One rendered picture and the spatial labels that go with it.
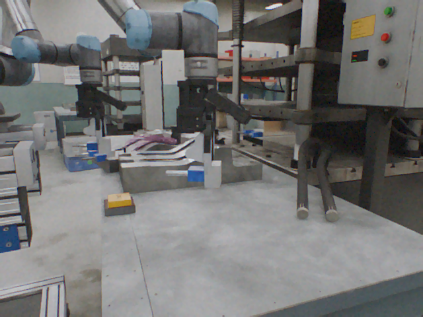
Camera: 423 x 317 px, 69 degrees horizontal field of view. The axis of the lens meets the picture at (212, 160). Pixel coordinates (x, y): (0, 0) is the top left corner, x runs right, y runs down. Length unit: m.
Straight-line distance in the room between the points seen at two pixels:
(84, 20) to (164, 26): 7.95
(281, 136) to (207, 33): 1.21
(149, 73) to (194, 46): 4.94
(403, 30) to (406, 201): 0.93
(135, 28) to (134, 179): 0.51
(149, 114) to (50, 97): 3.37
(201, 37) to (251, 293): 0.49
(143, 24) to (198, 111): 0.20
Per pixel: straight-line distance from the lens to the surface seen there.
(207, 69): 0.67
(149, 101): 5.60
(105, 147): 1.16
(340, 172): 1.48
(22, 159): 0.84
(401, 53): 1.20
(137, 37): 0.66
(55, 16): 8.54
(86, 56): 1.14
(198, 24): 0.68
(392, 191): 1.75
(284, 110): 1.58
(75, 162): 4.74
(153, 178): 1.02
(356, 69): 1.32
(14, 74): 1.43
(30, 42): 1.12
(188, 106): 0.69
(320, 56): 1.38
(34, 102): 8.37
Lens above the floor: 1.13
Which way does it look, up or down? 13 degrees down
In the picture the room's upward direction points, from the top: straight up
